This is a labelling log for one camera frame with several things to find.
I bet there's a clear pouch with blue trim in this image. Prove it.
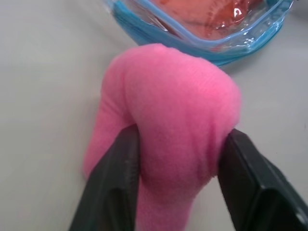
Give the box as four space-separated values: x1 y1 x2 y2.
100 0 295 67

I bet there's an orange cloth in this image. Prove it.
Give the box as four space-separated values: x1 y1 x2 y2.
152 0 284 40

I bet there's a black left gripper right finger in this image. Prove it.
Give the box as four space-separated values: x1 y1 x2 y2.
218 128 308 231

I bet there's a pink fleece cloth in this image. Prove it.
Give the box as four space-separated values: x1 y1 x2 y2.
82 44 242 231

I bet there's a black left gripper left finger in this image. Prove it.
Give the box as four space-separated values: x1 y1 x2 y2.
68 125 141 231

